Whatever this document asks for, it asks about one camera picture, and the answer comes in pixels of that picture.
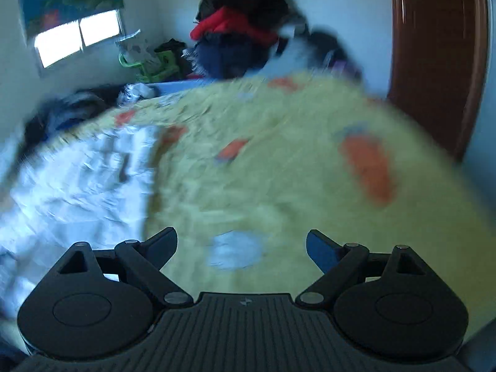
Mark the white puffer jacket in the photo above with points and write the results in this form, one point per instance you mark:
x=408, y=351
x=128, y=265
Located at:
x=77, y=193

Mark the light blue cloth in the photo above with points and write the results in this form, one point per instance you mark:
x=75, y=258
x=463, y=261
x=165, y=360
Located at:
x=178, y=84

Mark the brown wooden door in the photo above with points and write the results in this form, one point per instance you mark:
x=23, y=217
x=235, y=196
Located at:
x=434, y=46

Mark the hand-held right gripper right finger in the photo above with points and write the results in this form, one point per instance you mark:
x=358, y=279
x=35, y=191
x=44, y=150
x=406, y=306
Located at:
x=323, y=250

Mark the navy garment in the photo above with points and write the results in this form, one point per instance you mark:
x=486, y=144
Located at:
x=228, y=58

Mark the white cloth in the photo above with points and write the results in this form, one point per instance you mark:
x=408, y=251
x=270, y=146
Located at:
x=290, y=52

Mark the yellow printed blanket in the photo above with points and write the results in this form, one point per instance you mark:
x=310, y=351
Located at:
x=294, y=186

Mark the green and white bag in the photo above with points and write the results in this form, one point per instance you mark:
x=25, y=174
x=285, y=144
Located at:
x=155, y=66

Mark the red garment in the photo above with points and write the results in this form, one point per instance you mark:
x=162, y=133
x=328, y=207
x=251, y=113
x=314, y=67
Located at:
x=228, y=21

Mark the window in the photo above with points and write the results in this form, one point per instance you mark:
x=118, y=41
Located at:
x=77, y=37

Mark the folded dark clothes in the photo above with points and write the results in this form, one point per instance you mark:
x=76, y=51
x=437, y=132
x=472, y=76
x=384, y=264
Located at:
x=77, y=104

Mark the black bag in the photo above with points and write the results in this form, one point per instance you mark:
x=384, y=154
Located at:
x=329, y=48

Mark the printed white pillow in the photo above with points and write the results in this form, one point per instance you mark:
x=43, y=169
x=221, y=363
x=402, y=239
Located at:
x=135, y=48

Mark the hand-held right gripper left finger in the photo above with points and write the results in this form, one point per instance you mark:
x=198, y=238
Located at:
x=162, y=246

